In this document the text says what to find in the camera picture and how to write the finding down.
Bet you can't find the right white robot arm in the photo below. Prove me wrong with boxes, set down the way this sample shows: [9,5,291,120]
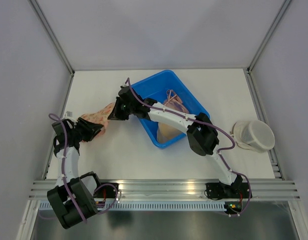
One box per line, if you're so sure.
[108,86,243,198]

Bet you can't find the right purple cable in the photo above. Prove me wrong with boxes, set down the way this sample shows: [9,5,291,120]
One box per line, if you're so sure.
[124,77,252,218]

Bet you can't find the white mesh laundry bag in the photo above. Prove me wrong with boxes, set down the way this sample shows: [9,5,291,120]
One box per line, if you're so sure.
[232,120,276,153]

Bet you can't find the floral mesh laundry bag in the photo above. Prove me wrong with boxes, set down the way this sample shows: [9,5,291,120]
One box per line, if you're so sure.
[80,102,115,138]

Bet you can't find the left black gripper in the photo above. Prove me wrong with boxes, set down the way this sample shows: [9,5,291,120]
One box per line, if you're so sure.
[70,117,103,143]

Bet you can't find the blue plastic bin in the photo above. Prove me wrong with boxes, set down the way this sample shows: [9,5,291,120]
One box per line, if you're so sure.
[130,69,211,150]

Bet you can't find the white slotted cable duct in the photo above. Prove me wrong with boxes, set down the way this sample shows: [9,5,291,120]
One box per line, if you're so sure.
[38,201,226,211]

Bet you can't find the beige bra in bin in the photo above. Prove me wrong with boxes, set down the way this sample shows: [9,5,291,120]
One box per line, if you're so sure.
[156,89,190,144]

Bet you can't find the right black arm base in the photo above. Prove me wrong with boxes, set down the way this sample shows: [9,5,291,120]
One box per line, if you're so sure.
[204,182,252,201]

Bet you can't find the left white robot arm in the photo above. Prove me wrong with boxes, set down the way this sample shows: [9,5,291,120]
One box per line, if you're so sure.
[47,113,104,229]

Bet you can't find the aluminium mounting rail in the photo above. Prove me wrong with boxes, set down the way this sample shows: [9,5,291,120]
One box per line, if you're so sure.
[28,178,301,201]

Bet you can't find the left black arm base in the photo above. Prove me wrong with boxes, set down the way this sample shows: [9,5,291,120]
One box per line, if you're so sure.
[93,182,119,200]

